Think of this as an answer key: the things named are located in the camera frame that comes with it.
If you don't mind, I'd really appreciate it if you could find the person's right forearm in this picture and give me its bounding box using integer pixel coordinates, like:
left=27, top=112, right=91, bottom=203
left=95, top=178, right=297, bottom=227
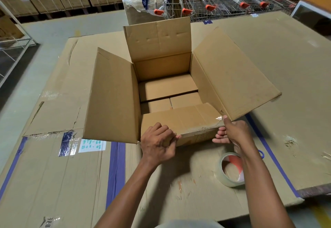
left=239, top=145, right=297, bottom=228

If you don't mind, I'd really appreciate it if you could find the clear tape roll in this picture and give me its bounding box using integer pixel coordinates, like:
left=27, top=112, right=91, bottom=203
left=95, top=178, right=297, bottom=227
left=214, top=152, right=245, bottom=188

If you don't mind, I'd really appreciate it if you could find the orange workbench with white frame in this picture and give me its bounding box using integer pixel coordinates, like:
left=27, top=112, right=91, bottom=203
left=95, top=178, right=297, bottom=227
left=291, top=0, right=331, bottom=20

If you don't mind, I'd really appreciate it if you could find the person's left forearm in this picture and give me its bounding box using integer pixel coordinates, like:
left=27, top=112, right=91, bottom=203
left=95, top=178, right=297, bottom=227
left=94, top=158, right=161, bottom=228

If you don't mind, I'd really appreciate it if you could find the brown cardboard box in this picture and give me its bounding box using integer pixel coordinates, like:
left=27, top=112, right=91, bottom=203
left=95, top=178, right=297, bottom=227
left=82, top=16, right=282, bottom=147

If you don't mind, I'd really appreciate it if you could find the person's beige mesh shirt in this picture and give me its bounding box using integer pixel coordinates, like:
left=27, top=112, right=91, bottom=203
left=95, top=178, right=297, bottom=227
left=155, top=219, right=224, bottom=228

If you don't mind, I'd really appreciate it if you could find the person's right hand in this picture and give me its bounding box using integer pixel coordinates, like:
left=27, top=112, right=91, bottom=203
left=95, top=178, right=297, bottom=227
left=212, top=115, right=257, bottom=156

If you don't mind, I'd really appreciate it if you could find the white handwritten label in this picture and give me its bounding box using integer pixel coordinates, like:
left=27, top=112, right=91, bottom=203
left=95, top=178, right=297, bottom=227
left=78, top=139, right=107, bottom=153

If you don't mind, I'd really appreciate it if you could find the plastic taped carton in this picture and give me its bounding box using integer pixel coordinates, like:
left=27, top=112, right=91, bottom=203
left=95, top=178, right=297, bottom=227
left=122, top=0, right=171, bottom=25

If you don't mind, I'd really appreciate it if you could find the row of wire shopping carts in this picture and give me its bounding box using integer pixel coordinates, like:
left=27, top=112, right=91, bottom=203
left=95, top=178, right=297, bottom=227
left=154, top=0, right=300, bottom=22

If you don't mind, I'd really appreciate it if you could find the orange side workbench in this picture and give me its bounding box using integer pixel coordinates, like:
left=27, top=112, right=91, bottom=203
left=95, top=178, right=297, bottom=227
left=0, top=0, right=38, bottom=89

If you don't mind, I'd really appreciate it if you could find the person's left hand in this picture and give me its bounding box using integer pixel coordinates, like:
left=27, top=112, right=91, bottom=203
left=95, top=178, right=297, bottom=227
left=140, top=122, right=182, bottom=168

